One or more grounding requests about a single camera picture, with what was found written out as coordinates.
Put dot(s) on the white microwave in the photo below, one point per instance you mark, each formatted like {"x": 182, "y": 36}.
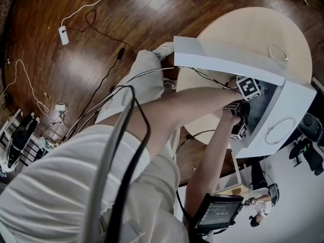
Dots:
{"x": 296, "y": 102}

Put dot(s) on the clear glass turntable plate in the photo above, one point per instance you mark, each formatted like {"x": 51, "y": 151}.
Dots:
{"x": 279, "y": 131}

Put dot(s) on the white power strip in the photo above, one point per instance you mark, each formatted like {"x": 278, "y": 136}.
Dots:
{"x": 63, "y": 35}

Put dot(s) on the person's light trousers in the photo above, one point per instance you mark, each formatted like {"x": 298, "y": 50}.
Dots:
{"x": 141, "y": 80}

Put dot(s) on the person's white striped shirt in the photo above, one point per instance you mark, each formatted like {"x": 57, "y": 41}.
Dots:
{"x": 63, "y": 186}

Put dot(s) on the black power adapter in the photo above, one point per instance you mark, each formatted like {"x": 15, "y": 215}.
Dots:
{"x": 121, "y": 54}

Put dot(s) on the round beige table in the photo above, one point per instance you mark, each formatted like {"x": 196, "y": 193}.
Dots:
{"x": 243, "y": 32}

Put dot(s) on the black screen device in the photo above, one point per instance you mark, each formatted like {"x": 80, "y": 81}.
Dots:
{"x": 217, "y": 212}

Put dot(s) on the person's right forearm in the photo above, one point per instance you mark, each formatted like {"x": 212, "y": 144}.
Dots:
{"x": 210, "y": 158}

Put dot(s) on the black office chair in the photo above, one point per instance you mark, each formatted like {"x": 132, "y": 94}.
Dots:
{"x": 312, "y": 128}

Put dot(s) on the person's left forearm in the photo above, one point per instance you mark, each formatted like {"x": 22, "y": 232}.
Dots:
{"x": 192, "y": 105}

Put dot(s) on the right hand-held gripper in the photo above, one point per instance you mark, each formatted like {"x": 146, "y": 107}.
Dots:
{"x": 243, "y": 110}

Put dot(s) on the person's white shoe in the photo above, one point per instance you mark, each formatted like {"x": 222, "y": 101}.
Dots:
{"x": 165, "y": 49}

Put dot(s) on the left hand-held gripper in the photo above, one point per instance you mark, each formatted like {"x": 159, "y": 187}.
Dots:
{"x": 249, "y": 87}

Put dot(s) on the white charger plug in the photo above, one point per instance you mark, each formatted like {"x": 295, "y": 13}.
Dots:
{"x": 60, "y": 107}

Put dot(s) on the white slatted rack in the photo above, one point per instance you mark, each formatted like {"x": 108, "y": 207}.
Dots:
{"x": 10, "y": 129}

